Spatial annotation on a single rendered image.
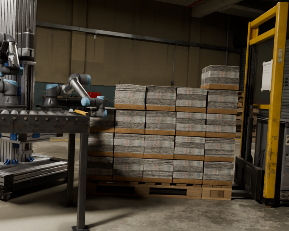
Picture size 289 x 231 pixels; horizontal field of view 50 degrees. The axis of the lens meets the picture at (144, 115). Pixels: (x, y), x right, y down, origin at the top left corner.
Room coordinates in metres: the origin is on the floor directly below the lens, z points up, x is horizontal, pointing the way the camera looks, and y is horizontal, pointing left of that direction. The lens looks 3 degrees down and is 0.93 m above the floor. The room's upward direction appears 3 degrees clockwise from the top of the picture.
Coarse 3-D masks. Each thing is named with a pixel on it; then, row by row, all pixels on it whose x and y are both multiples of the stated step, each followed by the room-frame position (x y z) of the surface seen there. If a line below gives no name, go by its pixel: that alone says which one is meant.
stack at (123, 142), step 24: (96, 120) 2.89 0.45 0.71; (120, 120) 2.91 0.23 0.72; (144, 120) 2.91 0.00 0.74; (168, 120) 2.92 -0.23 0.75; (192, 120) 2.93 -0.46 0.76; (96, 144) 2.89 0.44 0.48; (120, 144) 2.90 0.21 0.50; (144, 144) 2.90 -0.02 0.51; (168, 144) 2.91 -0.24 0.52; (192, 144) 2.93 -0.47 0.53; (96, 168) 2.90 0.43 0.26; (120, 168) 2.90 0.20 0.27; (144, 168) 2.91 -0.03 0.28; (168, 168) 2.92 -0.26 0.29; (192, 168) 2.92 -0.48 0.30; (96, 192) 2.89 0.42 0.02; (144, 192) 2.91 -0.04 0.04; (192, 192) 2.92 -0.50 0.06
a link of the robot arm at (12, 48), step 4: (8, 36) 2.77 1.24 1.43; (8, 40) 2.76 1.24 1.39; (12, 40) 2.77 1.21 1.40; (12, 44) 2.75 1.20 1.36; (16, 44) 2.78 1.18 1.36; (8, 48) 2.73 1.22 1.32; (12, 48) 2.72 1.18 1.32; (16, 48) 2.76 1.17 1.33; (12, 52) 2.69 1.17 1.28; (16, 52) 2.71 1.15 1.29; (16, 56) 2.67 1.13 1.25; (12, 60) 2.63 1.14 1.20; (16, 60) 2.64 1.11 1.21; (12, 64) 2.61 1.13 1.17; (16, 64) 2.61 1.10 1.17; (12, 68) 2.56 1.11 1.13; (16, 68) 2.58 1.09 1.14; (20, 68) 2.60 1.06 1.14; (12, 72) 2.56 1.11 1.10; (16, 72) 2.58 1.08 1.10; (20, 72) 2.60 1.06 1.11
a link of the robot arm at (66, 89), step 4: (80, 76) 2.96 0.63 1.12; (84, 76) 3.00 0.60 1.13; (88, 76) 3.03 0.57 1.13; (80, 80) 2.96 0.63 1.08; (84, 80) 2.99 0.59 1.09; (88, 80) 3.01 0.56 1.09; (64, 84) 3.28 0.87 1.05; (68, 84) 3.19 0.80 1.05; (84, 84) 3.01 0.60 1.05; (88, 84) 3.03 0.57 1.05; (64, 88) 3.25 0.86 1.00; (68, 88) 3.20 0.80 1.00; (72, 88) 3.16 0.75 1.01; (64, 92) 3.26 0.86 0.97; (68, 92) 3.26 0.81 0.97
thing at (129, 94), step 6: (120, 84) 2.88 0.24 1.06; (120, 90) 2.89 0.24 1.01; (126, 90) 2.88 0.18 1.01; (132, 90) 2.88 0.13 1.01; (138, 90) 2.89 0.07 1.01; (144, 90) 2.89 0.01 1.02; (120, 96) 2.89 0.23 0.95; (126, 96) 2.89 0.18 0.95; (132, 96) 2.89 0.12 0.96; (138, 96) 2.89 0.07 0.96; (144, 96) 2.89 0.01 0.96; (120, 102) 2.89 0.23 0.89; (126, 102) 2.89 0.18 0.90; (132, 102) 2.89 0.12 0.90; (138, 102) 2.89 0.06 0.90
